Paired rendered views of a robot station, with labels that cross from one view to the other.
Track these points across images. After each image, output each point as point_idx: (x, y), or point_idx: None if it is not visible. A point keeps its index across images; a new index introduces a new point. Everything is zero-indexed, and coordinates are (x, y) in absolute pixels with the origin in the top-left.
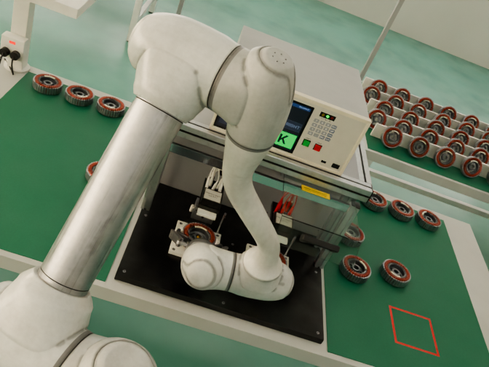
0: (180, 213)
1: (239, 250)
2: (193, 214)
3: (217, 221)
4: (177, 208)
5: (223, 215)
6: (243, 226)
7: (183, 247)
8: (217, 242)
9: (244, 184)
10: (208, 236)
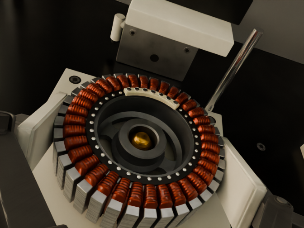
0: (83, 49)
1: (290, 171)
2: (125, 49)
3: (199, 72)
4: (73, 34)
5: (249, 37)
6: (267, 83)
7: (67, 204)
8: (256, 182)
9: None
10: (187, 134)
